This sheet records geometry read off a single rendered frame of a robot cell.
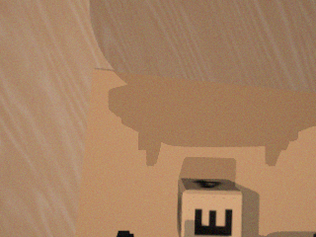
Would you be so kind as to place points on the tan mat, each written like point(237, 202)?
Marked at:
point(145, 133)

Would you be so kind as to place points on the tan block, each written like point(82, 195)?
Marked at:
point(209, 208)

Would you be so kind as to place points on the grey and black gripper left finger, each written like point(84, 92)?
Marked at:
point(124, 233)

